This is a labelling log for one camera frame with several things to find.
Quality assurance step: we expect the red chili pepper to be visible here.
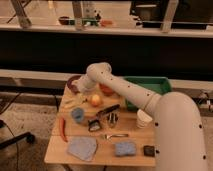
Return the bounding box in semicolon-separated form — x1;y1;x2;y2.
59;117;68;142

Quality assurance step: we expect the orange bowl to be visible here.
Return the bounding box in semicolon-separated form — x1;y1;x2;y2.
99;84;114;96

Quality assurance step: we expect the blue plastic cup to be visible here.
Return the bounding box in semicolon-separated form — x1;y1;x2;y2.
71;108;84;124

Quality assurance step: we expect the yellow apple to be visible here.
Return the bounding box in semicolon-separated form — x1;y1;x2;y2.
90;94;102;107

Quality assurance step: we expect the white paper cup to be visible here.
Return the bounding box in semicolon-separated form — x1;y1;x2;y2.
137;109;152;128

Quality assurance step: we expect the black chair base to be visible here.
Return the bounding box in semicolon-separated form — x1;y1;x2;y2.
0;120;36;150

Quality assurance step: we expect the wooden table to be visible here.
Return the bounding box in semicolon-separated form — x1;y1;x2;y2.
44;86;155;167

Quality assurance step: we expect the black sponge block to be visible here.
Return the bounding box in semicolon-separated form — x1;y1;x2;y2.
143;145;155;157

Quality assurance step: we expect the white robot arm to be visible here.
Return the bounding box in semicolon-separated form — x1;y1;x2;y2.
76;62;208;171

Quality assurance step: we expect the green plastic tray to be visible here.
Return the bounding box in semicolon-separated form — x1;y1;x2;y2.
122;76;173;113

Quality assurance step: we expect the purple bowl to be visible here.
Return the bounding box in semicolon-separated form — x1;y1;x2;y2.
67;75;80;94

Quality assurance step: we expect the blue cloth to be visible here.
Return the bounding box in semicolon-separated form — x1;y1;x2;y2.
67;136;98;162

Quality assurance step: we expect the yellow banana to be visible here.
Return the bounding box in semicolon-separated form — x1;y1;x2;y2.
64;100;83;109

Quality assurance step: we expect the blue sponge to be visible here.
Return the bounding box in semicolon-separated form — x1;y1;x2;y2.
115;141;136;157

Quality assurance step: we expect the silver fork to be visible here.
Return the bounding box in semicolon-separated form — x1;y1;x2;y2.
100;134;129;140

